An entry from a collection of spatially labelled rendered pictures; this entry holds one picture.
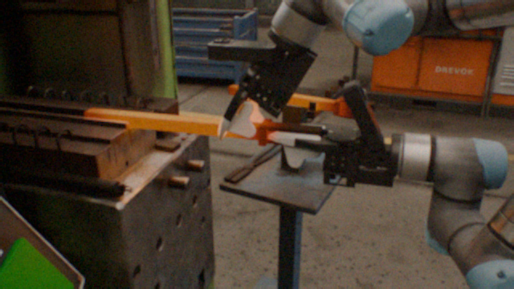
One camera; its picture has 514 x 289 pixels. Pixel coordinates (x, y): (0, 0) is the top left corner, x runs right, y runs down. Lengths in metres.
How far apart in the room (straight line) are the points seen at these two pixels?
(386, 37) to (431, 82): 3.62
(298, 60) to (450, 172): 0.28
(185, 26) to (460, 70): 2.59
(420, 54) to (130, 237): 3.61
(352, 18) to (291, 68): 0.16
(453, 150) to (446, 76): 3.48
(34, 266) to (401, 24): 0.48
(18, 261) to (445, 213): 0.59
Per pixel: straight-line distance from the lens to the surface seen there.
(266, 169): 1.36
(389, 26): 0.57
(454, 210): 0.75
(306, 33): 0.66
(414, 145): 0.71
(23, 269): 0.45
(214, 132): 0.77
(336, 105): 1.10
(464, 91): 4.23
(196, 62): 4.60
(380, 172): 0.74
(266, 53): 0.69
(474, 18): 0.62
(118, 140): 0.82
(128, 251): 0.79
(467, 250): 0.69
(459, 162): 0.71
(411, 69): 4.17
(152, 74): 1.20
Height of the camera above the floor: 1.29
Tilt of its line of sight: 24 degrees down
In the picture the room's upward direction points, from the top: straight up
